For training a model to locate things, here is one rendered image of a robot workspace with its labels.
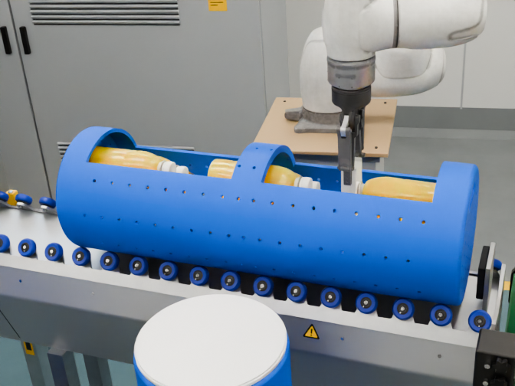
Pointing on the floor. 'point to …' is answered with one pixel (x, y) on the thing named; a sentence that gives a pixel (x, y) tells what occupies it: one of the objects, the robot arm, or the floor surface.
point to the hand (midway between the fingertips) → (351, 178)
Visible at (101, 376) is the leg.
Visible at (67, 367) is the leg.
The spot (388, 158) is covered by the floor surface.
